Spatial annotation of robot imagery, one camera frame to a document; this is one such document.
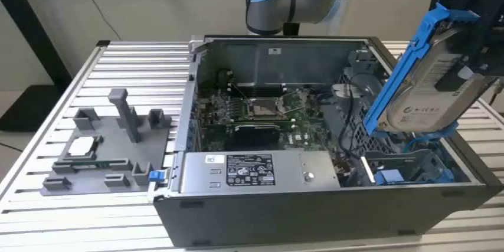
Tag black upright frame post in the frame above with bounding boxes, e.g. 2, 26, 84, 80
0, 0, 74, 90

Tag CPU socket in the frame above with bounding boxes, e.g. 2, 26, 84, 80
244, 97, 285, 119

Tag metal socket cover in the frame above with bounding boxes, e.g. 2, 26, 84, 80
285, 88, 316, 114

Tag black open PC case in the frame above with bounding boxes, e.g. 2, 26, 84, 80
145, 34, 504, 248

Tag blue disk wire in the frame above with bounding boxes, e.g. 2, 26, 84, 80
404, 132, 444, 161

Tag black disk wire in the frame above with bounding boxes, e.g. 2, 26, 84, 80
338, 94, 365, 160

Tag thin black wall cable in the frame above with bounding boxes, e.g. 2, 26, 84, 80
72, 0, 122, 42

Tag green motherboard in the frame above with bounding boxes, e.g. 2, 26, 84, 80
194, 86, 344, 154

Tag grey parts rack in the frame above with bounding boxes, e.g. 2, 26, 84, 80
41, 88, 177, 197

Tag silver power supply unit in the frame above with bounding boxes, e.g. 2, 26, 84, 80
168, 150, 341, 195

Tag black RAM slots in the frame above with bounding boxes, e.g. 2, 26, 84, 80
226, 82, 288, 98

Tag grey metal disk bay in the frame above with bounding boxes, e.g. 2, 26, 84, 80
329, 50, 457, 186

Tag hard disk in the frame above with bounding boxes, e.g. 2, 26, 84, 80
361, 2, 485, 141

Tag silver CPU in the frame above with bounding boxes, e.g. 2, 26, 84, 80
66, 136, 98, 157

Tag green RAM stick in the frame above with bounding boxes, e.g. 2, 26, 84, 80
72, 161, 121, 169

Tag thin locking lever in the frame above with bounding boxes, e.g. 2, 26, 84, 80
230, 82, 253, 101

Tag black graphics card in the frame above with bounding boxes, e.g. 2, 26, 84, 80
232, 124, 282, 151

